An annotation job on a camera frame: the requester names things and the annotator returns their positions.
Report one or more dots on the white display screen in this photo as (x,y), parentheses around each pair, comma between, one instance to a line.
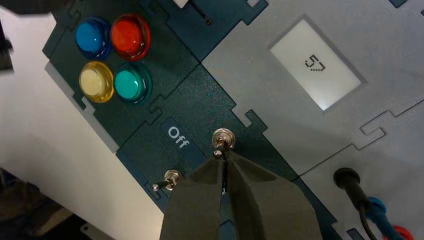
(314,64)

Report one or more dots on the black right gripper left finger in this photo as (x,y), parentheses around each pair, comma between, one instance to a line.
(195,208)

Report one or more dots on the green round push button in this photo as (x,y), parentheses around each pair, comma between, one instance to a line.
(130,84)

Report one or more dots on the red round push button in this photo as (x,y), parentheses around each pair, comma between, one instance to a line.
(130,36)

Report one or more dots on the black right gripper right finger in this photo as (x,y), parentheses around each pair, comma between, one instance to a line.
(265,208)

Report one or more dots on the blue round push button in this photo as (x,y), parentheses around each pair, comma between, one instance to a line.
(91,37)

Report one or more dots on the yellow round push button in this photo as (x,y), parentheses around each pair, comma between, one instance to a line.
(95,82)

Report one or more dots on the grey and teal control box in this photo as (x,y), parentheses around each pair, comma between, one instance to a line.
(265,109)

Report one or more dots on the metal toggle switch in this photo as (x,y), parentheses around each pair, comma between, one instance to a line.
(170,179)
(223,139)

